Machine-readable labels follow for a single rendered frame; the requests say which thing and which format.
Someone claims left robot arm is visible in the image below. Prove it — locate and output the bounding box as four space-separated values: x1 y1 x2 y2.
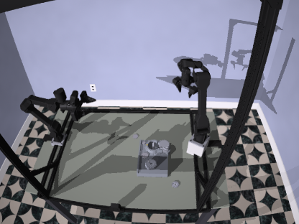
20 88 79 142

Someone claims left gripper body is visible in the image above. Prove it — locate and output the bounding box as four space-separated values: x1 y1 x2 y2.
66 90 86 121

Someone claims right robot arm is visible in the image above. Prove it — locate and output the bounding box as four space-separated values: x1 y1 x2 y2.
178 58 211 144

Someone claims grey toothed gear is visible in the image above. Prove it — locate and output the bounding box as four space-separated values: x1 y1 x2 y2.
145 159 157 170

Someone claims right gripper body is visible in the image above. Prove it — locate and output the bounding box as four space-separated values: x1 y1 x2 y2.
172 76 198 95

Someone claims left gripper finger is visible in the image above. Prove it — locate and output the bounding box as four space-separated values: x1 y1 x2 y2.
84 93 96 103
76 108 91 119

